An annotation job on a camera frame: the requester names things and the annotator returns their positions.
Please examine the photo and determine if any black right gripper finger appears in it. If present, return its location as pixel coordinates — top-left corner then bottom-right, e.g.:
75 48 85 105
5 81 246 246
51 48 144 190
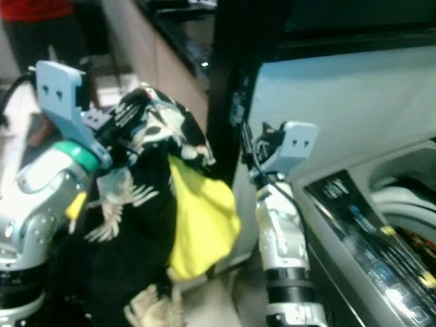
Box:
240 121 255 171

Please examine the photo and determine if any yellow cloth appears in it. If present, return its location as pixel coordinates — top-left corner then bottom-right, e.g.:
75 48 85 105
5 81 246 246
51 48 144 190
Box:
166 153 243 282

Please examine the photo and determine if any black feather print garment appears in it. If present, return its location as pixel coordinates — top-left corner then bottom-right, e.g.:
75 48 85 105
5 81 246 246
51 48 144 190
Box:
53 82 217 327

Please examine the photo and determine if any white top-load washing machine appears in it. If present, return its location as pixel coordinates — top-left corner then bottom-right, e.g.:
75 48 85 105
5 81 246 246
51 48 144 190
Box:
228 42 436 327

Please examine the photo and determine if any kitchen counter with black top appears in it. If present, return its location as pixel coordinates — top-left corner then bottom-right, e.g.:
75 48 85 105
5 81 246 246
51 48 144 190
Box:
102 0 220 127

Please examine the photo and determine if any person in red shirt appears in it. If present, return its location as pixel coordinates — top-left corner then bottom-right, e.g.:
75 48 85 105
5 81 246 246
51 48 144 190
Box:
0 0 106 147

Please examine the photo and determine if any black washer control panel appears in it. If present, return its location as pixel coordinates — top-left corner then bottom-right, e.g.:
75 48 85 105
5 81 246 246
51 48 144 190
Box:
303 170 436 304

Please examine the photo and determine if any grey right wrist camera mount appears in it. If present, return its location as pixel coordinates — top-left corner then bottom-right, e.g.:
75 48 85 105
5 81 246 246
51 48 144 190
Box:
260 121 320 180

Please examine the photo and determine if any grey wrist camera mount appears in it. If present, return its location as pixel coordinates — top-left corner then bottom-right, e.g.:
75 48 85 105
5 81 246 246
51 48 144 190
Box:
34 60 114 171
260 121 320 180

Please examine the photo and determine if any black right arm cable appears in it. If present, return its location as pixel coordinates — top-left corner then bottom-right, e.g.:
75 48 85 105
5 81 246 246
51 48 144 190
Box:
252 143 309 213

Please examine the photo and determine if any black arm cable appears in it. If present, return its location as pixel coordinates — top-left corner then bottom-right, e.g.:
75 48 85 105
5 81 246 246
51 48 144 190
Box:
0 72 37 137
252 143 309 213

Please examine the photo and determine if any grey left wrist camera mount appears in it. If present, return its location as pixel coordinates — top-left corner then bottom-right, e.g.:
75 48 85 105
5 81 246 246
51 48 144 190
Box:
34 60 114 171

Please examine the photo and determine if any black vertical frame post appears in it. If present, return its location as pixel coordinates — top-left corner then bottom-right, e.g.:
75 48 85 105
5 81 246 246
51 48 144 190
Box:
204 0 288 168

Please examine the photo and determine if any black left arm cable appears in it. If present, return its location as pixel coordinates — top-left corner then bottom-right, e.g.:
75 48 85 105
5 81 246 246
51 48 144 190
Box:
0 72 37 137

